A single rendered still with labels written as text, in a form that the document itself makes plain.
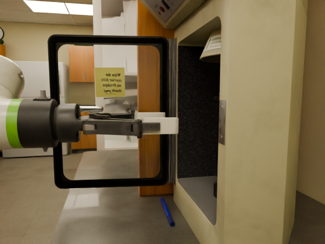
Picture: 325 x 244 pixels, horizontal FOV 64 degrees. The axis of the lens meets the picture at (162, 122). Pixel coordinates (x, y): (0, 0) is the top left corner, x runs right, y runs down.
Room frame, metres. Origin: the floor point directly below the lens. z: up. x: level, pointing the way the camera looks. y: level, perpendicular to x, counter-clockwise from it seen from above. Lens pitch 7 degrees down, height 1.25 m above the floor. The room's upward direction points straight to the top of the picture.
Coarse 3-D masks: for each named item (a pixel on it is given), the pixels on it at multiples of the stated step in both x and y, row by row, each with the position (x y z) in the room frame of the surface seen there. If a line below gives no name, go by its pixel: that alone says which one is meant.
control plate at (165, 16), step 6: (150, 0) 0.63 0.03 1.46; (156, 0) 0.60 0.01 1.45; (174, 0) 0.54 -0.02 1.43; (180, 0) 0.52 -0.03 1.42; (150, 6) 0.66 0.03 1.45; (156, 6) 0.63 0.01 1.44; (162, 6) 0.60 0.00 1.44; (174, 6) 0.56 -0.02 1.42; (156, 12) 0.66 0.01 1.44; (162, 12) 0.63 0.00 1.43; (168, 12) 0.60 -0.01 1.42; (174, 12) 0.58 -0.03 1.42; (162, 18) 0.66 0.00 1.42; (168, 18) 0.63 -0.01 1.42
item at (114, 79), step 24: (72, 48) 0.67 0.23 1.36; (96, 48) 0.68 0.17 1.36; (120, 48) 0.68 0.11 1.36; (144, 48) 0.69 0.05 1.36; (72, 72) 0.67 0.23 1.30; (96, 72) 0.68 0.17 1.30; (120, 72) 0.68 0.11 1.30; (144, 72) 0.69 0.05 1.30; (72, 96) 0.67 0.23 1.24; (96, 96) 0.67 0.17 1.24; (120, 96) 0.68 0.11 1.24; (144, 96) 0.69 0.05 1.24; (72, 144) 0.67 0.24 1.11; (96, 144) 0.67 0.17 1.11; (120, 144) 0.68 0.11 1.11; (144, 144) 0.69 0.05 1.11; (72, 168) 0.67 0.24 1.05; (96, 168) 0.67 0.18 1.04; (120, 168) 0.68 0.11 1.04; (144, 168) 0.69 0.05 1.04; (168, 168) 0.69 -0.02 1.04
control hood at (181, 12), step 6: (144, 0) 0.66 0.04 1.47; (186, 0) 0.50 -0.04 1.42; (192, 0) 0.49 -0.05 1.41; (198, 0) 0.49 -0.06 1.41; (204, 0) 0.49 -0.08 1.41; (180, 6) 0.54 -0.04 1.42; (186, 6) 0.52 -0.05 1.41; (192, 6) 0.52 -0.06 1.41; (150, 12) 0.69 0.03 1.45; (180, 12) 0.56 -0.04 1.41; (186, 12) 0.56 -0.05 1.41; (156, 18) 0.69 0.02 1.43; (174, 18) 0.61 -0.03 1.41; (180, 18) 0.60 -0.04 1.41; (162, 24) 0.69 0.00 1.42; (168, 24) 0.66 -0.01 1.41; (174, 24) 0.65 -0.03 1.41
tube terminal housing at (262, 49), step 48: (240, 0) 0.40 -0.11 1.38; (288, 0) 0.42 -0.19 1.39; (240, 48) 0.40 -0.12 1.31; (288, 48) 0.42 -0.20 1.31; (240, 96) 0.40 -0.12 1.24; (288, 96) 0.42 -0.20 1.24; (240, 144) 0.40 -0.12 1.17; (288, 144) 0.42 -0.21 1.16; (240, 192) 0.40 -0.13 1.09; (288, 192) 0.46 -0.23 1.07; (240, 240) 0.40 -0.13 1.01; (288, 240) 0.50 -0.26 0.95
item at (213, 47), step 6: (216, 30) 0.53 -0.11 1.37; (210, 36) 0.54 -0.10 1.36; (216, 36) 0.52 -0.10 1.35; (210, 42) 0.52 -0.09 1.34; (216, 42) 0.51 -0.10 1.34; (204, 48) 0.55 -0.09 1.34; (210, 48) 0.51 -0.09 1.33; (216, 48) 0.50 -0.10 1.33; (204, 54) 0.53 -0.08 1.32; (210, 54) 0.51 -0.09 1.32; (216, 54) 0.49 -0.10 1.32; (204, 60) 0.59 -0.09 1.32; (210, 60) 0.61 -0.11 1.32; (216, 60) 0.62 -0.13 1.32
